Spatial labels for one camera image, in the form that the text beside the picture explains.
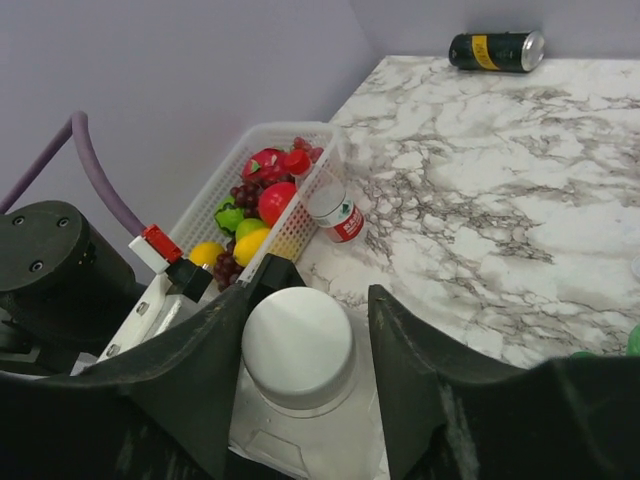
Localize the yellow lemon toy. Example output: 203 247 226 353
233 228 271 267

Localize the blue white bottle cap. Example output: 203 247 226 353
631 256 640 280

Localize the red apple toy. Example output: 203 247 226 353
258 182 296 227

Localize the small green bottle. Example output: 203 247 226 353
570 325 640 358

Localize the green pear toy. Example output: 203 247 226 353
235 218 268 242

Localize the green watermelon toy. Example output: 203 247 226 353
214 196 245 237

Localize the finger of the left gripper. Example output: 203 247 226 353
246 253 306 300

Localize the small bottle red cap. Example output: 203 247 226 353
284 149 365 244

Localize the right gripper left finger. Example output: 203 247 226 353
1 286 247 479

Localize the black battery with gold band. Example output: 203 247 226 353
448 31 545 74

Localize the red dragon fruit toy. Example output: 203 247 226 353
242 148 292 188

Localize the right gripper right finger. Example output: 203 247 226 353
368 285 639 479

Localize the large clear bottle white cap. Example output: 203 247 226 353
229 351 389 479

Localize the white plastic basket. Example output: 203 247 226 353
170 122 345 281

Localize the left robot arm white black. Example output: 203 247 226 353
1 200 146 376

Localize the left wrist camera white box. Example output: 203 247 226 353
72 225 227 375

